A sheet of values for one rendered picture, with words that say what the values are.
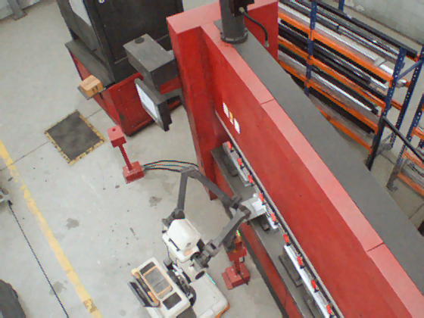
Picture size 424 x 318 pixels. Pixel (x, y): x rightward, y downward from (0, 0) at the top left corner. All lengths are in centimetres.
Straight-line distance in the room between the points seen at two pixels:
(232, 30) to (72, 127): 371
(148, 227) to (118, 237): 37
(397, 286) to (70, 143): 483
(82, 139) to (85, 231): 146
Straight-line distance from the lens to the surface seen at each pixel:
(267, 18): 339
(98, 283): 462
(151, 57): 351
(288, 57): 525
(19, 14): 927
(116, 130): 463
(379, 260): 194
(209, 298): 397
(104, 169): 539
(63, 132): 608
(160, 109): 363
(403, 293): 191
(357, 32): 453
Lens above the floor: 402
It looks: 52 degrees down
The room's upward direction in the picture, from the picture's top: 9 degrees counter-clockwise
